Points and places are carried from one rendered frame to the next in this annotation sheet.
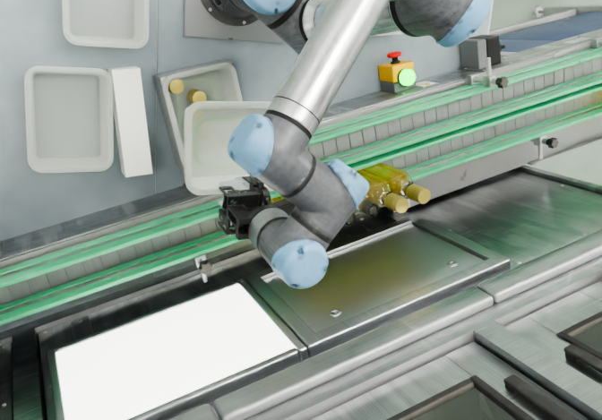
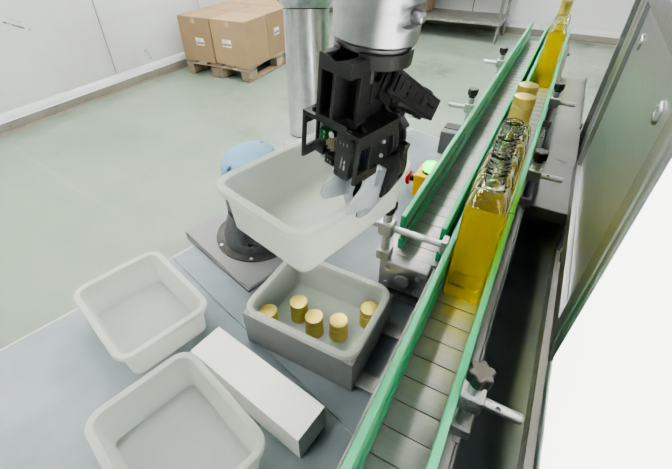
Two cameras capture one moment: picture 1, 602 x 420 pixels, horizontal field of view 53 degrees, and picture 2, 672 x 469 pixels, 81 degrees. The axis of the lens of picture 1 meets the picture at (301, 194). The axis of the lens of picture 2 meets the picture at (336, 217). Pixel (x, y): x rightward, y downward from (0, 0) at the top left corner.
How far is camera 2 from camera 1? 0.96 m
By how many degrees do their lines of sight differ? 50
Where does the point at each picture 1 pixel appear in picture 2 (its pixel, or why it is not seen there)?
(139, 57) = not seen: hidden behind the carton
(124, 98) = (223, 362)
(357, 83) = not seen: hidden behind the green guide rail
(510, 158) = (565, 135)
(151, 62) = (237, 330)
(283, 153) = not seen: outside the picture
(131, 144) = (270, 398)
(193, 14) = (241, 272)
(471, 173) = (562, 156)
